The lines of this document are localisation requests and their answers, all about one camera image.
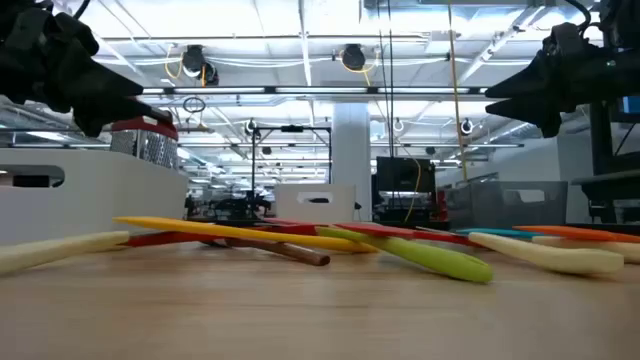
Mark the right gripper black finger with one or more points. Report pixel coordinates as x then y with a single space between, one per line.
545 115
535 80

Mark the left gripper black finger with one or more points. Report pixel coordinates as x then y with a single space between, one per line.
115 115
100 82

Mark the orange silicone spatula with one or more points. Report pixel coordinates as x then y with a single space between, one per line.
575 232

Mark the teal silicone spatula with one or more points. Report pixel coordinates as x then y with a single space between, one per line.
500 233

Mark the red silicone spoon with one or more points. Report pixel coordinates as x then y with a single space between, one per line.
165 239

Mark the yellow silicone spoon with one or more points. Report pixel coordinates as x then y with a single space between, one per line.
200 228

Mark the green silicone spoon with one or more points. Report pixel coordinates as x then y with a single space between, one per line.
440 262

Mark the red silicone spatula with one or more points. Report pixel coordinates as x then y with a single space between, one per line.
380 230

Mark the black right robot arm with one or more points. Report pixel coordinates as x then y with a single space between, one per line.
622 20

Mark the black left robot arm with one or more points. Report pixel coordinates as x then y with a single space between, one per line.
15 5

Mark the black computer monitor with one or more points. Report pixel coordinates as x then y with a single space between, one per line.
631 106

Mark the metal box grater red trim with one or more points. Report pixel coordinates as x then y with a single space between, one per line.
150 150

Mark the grey computer desk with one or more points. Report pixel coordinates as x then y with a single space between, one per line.
610 180

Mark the grey translucent plastic bin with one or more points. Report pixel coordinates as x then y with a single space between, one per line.
480 205

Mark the black equipment cart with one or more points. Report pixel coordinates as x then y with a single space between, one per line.
400 175

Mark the white building column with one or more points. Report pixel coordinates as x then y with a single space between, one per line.
350 150

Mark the brown wooden spoon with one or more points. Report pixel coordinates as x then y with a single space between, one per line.
300 255

